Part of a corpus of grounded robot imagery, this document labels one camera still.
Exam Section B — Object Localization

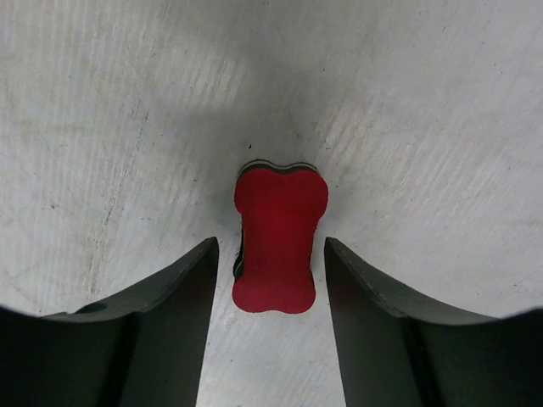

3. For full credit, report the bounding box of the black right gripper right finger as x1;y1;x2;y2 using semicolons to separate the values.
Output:
324;238;542;406

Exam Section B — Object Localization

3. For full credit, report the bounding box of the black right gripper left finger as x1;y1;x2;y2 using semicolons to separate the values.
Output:
1;237;219;406

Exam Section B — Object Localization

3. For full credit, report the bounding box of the red bone-shaped eraser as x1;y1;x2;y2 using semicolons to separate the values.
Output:
232;159;328;315

